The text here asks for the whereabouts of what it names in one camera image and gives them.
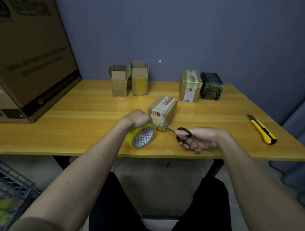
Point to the small carton yellow tape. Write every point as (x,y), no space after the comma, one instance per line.
(140,83)

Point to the black table leg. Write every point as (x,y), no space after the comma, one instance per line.
(62,162)
(214,167)

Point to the grey pleated curtain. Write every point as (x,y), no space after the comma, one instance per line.
(294,147)

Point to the yellow utility knife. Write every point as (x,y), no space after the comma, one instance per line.
(263,132)

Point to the person's left hand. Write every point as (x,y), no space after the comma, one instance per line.
(137,119)

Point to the person's right forearm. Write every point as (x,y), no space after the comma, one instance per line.
(259,188)

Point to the large flat brown carton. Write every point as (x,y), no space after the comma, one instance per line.
(33,57)

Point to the yellow-green packet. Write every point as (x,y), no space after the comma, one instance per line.
(4,207)

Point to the yellow tape roll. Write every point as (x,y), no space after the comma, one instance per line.
(129,136)

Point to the person's right hand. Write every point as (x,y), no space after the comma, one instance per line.
(205,139)

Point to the black cardboard box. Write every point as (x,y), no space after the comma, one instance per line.
(211,86)

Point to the person's left forearm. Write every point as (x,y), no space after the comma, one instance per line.
(71,183)

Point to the small carton red label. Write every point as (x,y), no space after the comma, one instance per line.
(166,111)

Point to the brown box with white label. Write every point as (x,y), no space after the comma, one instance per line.
(189,88)

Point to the person's black trousers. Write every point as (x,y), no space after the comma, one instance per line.
(112,204)

